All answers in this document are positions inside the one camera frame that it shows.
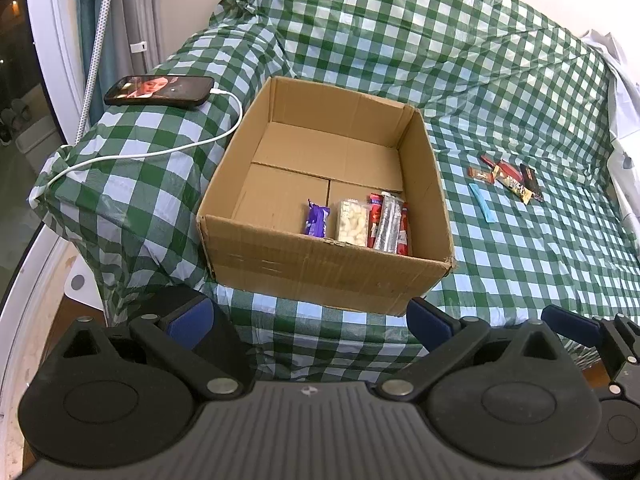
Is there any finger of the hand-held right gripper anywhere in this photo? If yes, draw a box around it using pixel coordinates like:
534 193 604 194
542 305 640 368

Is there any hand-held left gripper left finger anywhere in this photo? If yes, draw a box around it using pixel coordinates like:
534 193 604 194
47 294 244 401

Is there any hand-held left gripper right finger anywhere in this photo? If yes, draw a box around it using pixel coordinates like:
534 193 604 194
376 297 573 401

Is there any square red snack packet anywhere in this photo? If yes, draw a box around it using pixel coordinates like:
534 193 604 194
367 192 410 256

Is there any silver snack packet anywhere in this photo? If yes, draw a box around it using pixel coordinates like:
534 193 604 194
374 191 405 253

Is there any brown cardboard box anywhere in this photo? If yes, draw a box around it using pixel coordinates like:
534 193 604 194
196 76 458 317

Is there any clear packet of white candy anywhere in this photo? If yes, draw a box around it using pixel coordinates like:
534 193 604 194
336 199 371 247

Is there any light blue stick packet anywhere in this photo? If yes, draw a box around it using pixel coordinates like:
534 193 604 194
469 183 497 223

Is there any dark brown snack bar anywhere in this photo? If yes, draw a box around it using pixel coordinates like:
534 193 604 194
519 163 544 203

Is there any yellow white snack bar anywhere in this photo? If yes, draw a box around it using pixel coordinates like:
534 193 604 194
492 167 533 204

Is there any purple chocolate packet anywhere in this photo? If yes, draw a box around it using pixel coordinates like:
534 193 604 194
304 199 332 238

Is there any light grey printed blanket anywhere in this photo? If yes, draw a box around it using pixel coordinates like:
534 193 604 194
580 30 640 256

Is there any black smartphone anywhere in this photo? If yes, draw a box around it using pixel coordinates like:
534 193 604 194
103 75 216 111

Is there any green checkered sofa cover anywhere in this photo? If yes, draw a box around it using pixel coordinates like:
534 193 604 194
27 0 640 386

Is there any grey curtain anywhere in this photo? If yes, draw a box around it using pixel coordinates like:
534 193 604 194
75 0 166 126

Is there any white charging cable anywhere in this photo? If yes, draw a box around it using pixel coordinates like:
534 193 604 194
37 87 244 196

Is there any white door frame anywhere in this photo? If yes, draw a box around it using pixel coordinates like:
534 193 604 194
25 0 91 151

